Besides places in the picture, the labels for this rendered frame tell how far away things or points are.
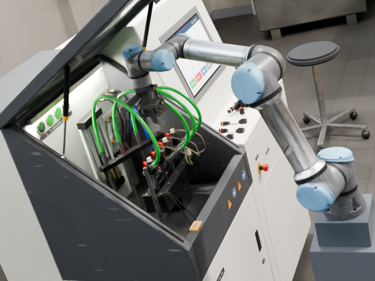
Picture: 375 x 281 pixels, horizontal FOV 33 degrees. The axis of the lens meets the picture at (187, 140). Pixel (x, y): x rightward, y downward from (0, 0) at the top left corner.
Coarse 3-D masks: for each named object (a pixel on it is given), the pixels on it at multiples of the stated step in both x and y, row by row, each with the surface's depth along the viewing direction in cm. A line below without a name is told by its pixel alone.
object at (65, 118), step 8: (64, 80) 201; (64, 88) 202; (64, 96) 204; (64, 104) 206; (64, 112) 207; (64, 120) 209; (64, 128) 212; (64, 136) 214; (64, 144) 216; (64, 152) 218
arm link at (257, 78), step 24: (240, 72) 195; (264, 72) 195; (240, 96) 198; (264, 96) 196; (264, 120) 202; (288, 120) 199; (288, 144) 200; (312, 168) 201; (312, 192) 200; (336, 192) 203
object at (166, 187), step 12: (192, 156) 271; (168, 168) 266; (180, 168) 263; (192, 168) 271; (168, 180) 257; (180, 180) 260; (156, 192) 254; (180, 192) 259; (168, 204) 249; (180, 204) 262
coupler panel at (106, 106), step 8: (104, 80) 272; (96, 88) 266; (104, 88) 272; (96, 96) 266; (104, 104) 271; (112, 104) 277; (104, 112) 271; (120, 112) 277; (104, 120) 271; (112, 120) 276; (104, 128) 270; (112, 128) 276; (120, 128) 282; (112, 136) 275; (120, 136) 277; (112, 144) 275
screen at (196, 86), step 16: (192, 16) 307; (176, 32) 290; (192, 32) 302; (208, 32) 317; (176, 64) 282; (192, 64) 294; (208, 64) 308; (192, 80) 290; (208, 80) 303; (192, 96) 286
